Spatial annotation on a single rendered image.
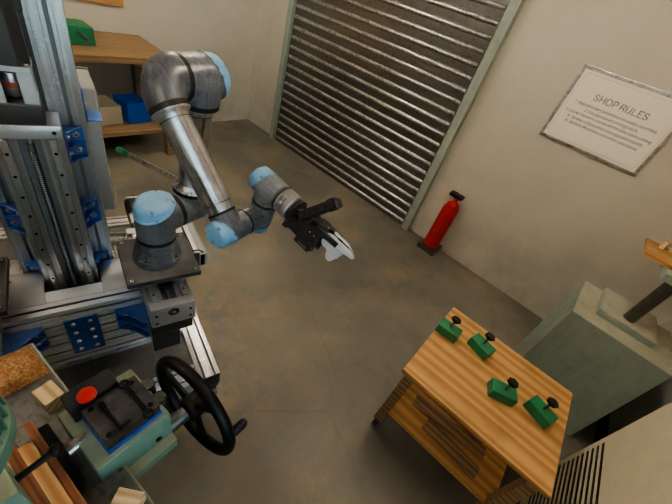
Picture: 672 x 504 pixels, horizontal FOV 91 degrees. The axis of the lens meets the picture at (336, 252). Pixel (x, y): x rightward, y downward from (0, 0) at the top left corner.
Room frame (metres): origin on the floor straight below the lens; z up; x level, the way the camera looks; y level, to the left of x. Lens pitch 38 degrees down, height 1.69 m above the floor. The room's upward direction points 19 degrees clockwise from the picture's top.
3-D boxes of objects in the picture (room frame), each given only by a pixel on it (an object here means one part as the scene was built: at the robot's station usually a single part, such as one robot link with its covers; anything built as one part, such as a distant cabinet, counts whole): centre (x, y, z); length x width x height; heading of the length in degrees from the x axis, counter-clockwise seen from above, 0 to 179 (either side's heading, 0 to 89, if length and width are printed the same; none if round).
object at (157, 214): (0.78, 0.57, 0.98); 0.13 x 0.12 x 0.14; 162
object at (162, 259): (0.77, 0.58, 0.87); 0.15 x 0.15 x 0.10
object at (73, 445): (0.18, 0.32, 0.95); 0.09 x 0.07 x 0.09; 66
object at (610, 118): (2.52, -1.37, 1.48); 0.64 x 0.02 x 0.46; 61
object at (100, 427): (0.24, 0.30, 0.99); 0.13 x 0.11 x 0.06; 66
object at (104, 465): (0.24, 0.30, 0.91); 0.15 x 0.14 x 0.09; 66
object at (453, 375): (0.99, -0.86, 0.32); 0.66 x 0.57 x 0.64; 62
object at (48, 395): (0.24, 0.44, 0.92); 0.04 x 0.03 x 0.04; 72
